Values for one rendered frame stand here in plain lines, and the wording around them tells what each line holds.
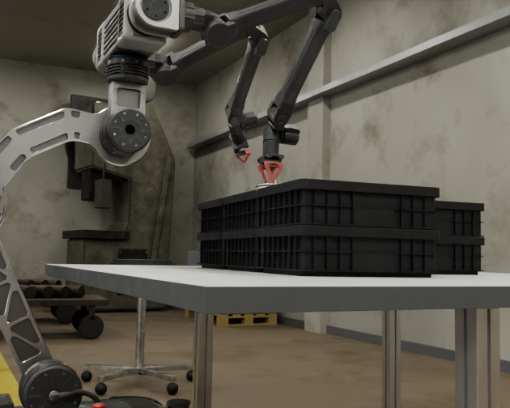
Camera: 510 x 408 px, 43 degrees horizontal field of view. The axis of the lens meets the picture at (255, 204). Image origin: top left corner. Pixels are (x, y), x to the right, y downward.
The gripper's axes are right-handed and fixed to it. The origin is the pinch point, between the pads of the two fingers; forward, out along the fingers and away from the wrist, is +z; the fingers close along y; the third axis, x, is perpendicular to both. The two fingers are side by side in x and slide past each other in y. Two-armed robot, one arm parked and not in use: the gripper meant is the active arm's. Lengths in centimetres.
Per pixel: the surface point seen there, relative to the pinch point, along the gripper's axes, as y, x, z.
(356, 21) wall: 323, -200, -219
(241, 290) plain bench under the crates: -116, 46, 36
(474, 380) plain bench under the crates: -103, -5, 52
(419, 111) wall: 237, -214, -110
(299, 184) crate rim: -68, 17, 11
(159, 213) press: 629, -71, -55
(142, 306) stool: 165, 17, 49
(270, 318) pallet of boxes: 459, -168, 71
